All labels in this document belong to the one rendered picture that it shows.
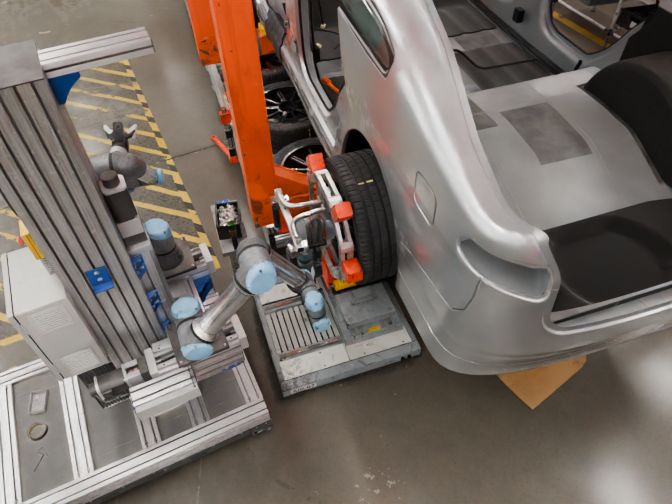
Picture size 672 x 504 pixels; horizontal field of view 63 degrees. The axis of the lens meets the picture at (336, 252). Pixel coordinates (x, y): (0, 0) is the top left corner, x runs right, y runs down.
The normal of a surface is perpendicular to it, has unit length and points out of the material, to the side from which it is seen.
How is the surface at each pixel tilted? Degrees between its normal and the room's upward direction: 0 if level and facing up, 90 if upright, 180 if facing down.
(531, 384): 2
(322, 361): 0
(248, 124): 90
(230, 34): 90
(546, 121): 2
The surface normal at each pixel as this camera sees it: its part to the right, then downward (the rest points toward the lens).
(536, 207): 0.09, -0.37
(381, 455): -0.02, -0.66
